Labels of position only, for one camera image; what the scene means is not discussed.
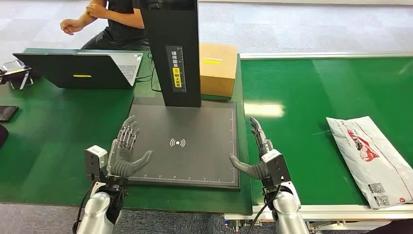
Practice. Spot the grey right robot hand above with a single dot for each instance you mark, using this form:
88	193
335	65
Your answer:
256	169

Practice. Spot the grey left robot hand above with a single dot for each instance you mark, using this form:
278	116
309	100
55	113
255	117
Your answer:
121	161

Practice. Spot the white plastic mailer package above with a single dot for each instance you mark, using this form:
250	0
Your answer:
367	161

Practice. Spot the black weighing device with column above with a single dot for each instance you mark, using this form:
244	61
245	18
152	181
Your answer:
193	155

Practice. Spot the green belt conveyor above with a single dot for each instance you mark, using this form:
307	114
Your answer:
322	97

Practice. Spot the open laptop computer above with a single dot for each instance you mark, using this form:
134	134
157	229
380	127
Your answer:
80	69

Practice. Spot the brown cardboard box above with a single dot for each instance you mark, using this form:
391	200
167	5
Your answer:
217	71

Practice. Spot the flat black phone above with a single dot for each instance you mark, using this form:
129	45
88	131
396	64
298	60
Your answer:
6	113

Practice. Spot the person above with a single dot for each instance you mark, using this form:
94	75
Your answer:
122	29

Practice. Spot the phone on stand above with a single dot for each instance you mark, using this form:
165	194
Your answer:
14	72

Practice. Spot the dark object at corner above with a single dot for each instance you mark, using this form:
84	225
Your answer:
397	228

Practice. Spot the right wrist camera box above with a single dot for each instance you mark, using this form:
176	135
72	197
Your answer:
276	168

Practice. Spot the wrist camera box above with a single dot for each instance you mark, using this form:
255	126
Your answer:
276	168
95	158

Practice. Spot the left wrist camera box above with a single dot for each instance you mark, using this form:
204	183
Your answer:
95	158

